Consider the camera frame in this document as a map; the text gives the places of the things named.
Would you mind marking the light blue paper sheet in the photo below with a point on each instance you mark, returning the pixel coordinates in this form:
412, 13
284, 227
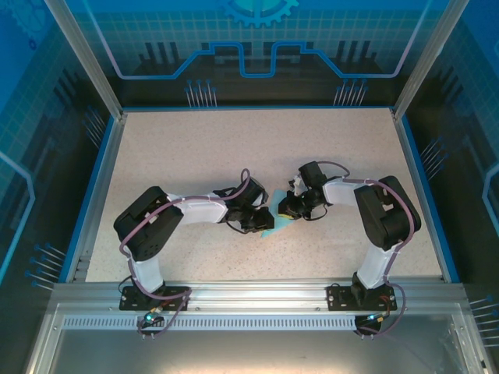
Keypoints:
276, 204

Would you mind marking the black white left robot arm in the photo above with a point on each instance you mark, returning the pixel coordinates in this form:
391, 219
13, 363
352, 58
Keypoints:
148, 226

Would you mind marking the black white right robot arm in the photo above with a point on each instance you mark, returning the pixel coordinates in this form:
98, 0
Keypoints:
390, 218

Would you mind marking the sheet metal panel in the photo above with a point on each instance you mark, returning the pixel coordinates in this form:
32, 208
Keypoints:
249, 350

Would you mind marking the small connector with green light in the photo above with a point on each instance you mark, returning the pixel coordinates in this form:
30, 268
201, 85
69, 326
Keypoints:
150, 318
376, 317

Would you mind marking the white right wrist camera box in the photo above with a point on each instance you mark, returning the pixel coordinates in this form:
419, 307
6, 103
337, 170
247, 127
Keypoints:
297, 187

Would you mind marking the aluminium mounting rail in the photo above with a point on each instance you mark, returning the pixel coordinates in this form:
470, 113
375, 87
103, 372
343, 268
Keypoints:
253, 294

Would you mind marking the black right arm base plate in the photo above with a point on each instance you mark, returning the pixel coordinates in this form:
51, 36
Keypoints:
337, 305

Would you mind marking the aluminium blue table side rail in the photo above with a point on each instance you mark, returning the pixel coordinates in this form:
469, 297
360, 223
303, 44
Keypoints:
97, 195
425, 195

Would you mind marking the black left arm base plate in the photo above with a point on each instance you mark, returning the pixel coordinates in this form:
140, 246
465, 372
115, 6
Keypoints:
130, 304

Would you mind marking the aluminium frame post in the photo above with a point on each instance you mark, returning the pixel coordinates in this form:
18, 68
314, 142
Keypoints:
423, 58
91, 58

